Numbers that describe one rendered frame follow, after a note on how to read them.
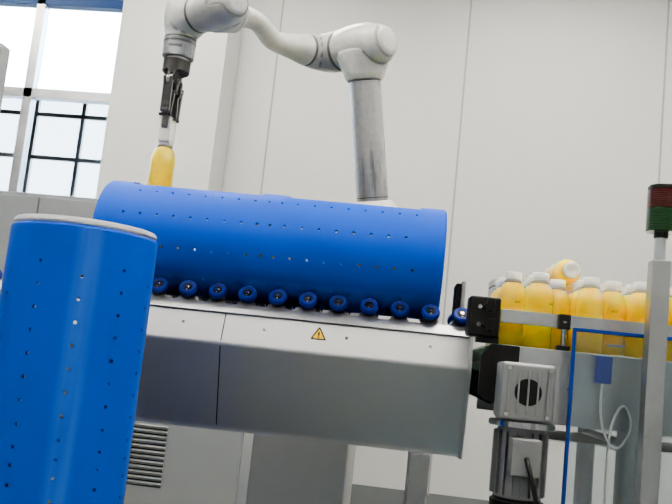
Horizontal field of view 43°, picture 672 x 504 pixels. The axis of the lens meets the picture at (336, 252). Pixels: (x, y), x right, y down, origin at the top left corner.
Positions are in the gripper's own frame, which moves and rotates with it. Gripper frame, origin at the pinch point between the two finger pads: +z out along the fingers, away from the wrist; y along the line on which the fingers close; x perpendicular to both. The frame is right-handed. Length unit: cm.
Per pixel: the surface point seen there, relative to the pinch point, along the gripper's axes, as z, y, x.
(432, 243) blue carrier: 26, 19, 74
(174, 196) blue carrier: 20.5, 15.5, 9.0
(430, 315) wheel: 43, 17, 76
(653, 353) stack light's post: 48, 43, 120
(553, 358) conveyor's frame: 50, 28, 103
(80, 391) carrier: 67, 69, 12
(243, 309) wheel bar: 47, 17, 30
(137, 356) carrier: 60, 58, 18
